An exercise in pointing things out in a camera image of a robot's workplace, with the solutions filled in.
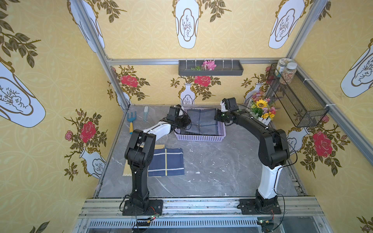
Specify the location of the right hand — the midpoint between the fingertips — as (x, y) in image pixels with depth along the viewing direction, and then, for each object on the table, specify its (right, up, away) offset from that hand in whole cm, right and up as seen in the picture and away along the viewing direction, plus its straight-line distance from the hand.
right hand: (219, 113), depth 98 cm
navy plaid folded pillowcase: (-34, -30, -10) cm, 47 cm away
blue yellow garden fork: (-63, -10, +8) cm, 64 cm away
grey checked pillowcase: (-11, -6, +1) cm, 13 cm away
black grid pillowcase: (-13, -13, -3) cm, 19 cm away
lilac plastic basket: (-26, -14, -3) cm, 30 cm away
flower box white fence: (+25, +4, -6) cm, 26 cm away
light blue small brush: (-56, +3, +19) cm, 59 cm away
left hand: (-23, -4, +2) cm, 23 cm away
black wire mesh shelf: (+45, +5, -15) cm, 48 cm away
